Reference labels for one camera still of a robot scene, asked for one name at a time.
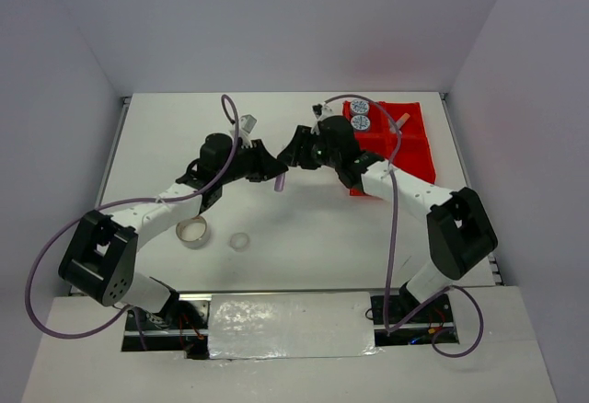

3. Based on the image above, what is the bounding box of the silver foil panel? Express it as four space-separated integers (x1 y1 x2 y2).
208 292 377 360

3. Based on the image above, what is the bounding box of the orange grey highlighter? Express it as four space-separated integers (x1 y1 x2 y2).
396 113 410 130

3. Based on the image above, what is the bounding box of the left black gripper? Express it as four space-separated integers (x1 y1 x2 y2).
217 139 288 185

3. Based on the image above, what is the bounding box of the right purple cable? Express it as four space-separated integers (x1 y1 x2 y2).
324 95 485 359

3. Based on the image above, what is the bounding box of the pink purple highlighter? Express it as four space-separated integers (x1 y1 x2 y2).
274 173 286 192

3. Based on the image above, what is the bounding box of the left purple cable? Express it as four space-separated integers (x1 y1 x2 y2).
25 94 240 340

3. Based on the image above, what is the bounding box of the blue patterned tape roll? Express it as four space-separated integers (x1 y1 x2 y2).
349 99 370 117
350 114 371 132

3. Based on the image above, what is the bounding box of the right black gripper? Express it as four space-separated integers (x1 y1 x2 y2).
277 125 341 170

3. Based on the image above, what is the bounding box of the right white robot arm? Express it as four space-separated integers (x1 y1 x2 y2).
278 116 498 321

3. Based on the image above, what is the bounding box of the small clear tape roll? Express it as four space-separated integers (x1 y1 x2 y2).
228 232 250 252

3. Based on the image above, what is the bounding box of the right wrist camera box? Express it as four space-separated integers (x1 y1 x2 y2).
312 103 334 132

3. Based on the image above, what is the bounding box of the purple cable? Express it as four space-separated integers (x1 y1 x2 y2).
324 95 485 359
25 94 240 340

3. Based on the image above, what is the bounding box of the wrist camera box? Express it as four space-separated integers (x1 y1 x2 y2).
312 103 334 132
238 114 257 148

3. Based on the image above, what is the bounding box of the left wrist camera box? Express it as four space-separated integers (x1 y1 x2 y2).
238 114 257 148

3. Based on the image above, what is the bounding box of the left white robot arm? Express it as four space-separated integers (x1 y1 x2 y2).
58 133 288 328

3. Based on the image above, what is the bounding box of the large grey tape roll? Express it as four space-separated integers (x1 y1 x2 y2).
176 216 211 249

